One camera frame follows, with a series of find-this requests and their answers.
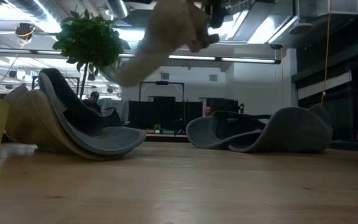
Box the long ceiling light fixture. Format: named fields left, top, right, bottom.
left=0, top=47, right=282, bottom=65

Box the black partition panel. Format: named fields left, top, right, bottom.
left=129, top=96, right=239, bottom=131

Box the green plant in black pot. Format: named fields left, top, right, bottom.
left=52, top=8, right=126, bottom=100

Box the wooden background table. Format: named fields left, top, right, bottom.
left=141, top=133, right=192, bottom=143

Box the grey draped cloth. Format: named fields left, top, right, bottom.
left=99, top=98, right=130, bottom=122

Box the round black ceiling device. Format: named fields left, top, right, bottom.
left=13, top=22, right=37, bottom=40

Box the long yellow cable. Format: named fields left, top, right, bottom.
left=319, top=0, right=332, bottom=106

